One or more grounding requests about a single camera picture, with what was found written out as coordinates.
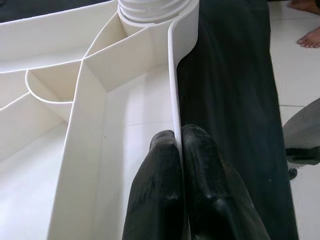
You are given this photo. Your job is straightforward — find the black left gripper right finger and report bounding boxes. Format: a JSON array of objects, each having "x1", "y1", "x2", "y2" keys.
[{"x1": 180, "y1": 124, "x2": 272, "y2": 240}]

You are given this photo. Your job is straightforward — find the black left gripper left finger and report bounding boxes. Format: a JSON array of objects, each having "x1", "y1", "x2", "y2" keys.
[{"x1": 121, "y1": 129, "x2": 187, "y2": 240}]

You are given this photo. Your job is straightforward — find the white ribbed plastic table top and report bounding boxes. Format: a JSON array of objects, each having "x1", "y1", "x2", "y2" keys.
[{"x1": 0, "y1": 0, "x2": 201, "y2": 240}]

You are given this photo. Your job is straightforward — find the white plastic table leg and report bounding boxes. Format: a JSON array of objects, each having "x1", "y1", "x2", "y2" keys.
[{"x1": 116, "y1": 0, "x2": 201, "y2": 26}]

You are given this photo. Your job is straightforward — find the black table cloth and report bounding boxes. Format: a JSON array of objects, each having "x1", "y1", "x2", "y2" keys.
[{"x1": 0, "y1": 0, "x2": 300, "y2": 240}]

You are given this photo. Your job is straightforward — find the person's bare foot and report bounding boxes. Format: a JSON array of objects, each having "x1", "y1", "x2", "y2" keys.
[
  {"x1": 297, "y1": 26, "x2": 320, "y2": 49},
  {"x1": 289, "y1": 0, "x2": 320, "y2": 12}
]

